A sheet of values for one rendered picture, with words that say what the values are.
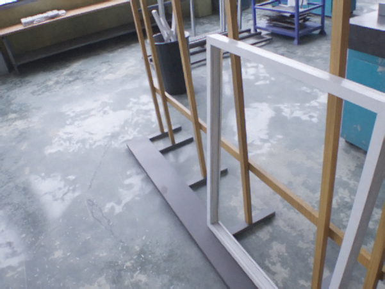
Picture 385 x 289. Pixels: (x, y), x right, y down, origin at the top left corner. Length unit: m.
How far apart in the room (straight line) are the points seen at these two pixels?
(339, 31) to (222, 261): 1.69
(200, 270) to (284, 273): 0.57
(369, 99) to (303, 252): 1.57
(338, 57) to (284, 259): 1.57
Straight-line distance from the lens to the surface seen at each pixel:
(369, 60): 3.07
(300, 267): 2.47
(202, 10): 9.15
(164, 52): 4.56
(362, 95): 1.21
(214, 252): 2.49
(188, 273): 2.48
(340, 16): 1.29
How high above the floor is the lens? 2.00
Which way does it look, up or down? 32 degrees down
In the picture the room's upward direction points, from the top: 10 degrees counter-clockwise
